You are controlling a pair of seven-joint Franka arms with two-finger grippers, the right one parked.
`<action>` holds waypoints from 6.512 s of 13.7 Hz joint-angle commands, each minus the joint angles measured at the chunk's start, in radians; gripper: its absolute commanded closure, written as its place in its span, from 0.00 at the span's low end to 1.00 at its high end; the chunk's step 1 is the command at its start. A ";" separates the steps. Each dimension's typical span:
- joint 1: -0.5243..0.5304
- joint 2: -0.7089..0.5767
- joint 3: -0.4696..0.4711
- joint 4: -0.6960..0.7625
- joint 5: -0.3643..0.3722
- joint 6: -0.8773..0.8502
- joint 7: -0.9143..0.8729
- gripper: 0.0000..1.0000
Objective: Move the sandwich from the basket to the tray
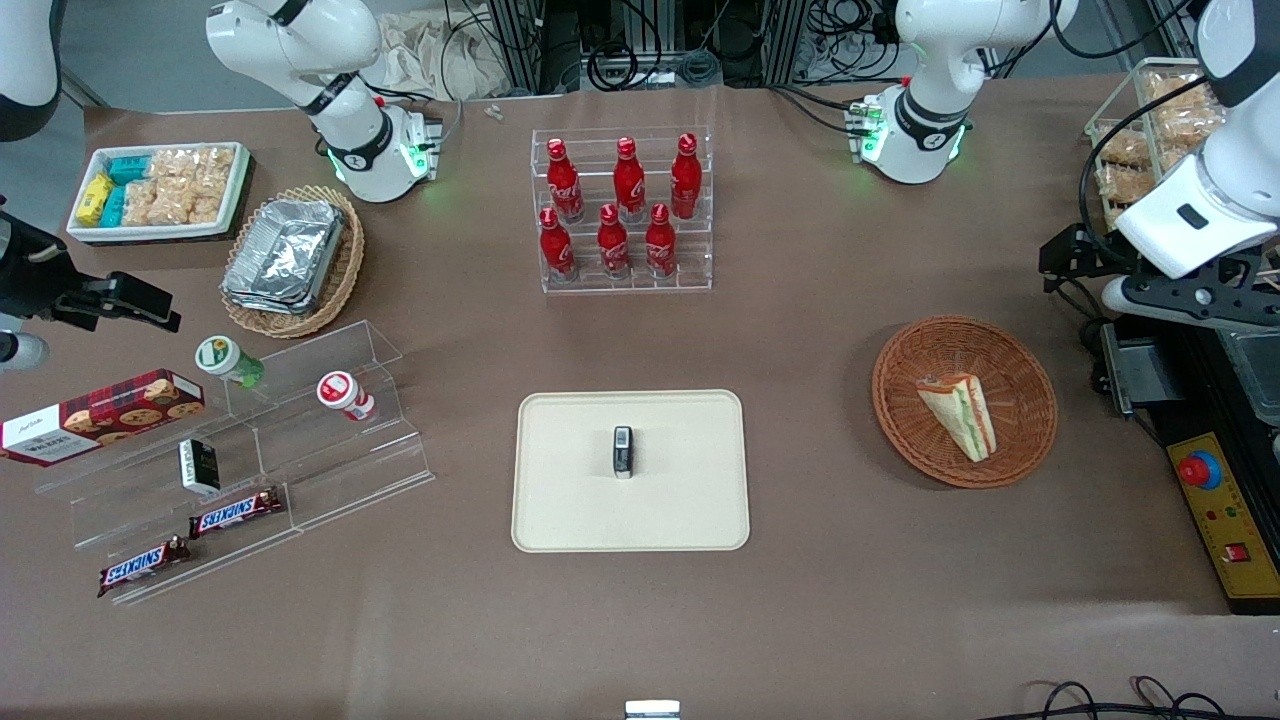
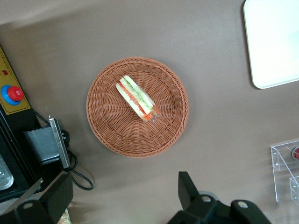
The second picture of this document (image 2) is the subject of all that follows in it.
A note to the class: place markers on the red emergency stop button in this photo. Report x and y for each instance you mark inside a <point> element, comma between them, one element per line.
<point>14,93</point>

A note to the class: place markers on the aluminium profile bar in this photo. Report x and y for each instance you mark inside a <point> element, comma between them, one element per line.
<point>23,196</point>

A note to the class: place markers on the steel appliance pan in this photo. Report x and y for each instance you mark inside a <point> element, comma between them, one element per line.
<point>4,177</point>

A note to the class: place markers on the round brown wicker basket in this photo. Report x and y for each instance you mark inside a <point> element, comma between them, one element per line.
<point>112,130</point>

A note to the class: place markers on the grey metal bracket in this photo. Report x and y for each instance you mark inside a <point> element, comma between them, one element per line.
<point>42,144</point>

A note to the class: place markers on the bagged bread rolls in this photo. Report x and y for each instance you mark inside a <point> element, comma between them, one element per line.
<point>65,218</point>

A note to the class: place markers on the triangle sandwich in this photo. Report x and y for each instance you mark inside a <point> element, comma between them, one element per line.
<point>133,95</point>

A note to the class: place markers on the yellow control box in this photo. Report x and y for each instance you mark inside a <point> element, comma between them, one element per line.
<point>11,72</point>

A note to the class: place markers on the cream plastic serving tray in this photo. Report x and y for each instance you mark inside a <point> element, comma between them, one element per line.
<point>273,46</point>

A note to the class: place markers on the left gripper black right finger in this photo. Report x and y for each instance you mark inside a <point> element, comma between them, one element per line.
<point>187,191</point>

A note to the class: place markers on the black appliance frame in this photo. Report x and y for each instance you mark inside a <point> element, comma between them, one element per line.
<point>14,144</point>

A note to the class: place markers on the clear acrylic bottle rack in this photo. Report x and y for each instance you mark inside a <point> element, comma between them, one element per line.
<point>280,161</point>

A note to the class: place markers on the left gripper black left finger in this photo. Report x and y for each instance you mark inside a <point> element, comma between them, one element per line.
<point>53,200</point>

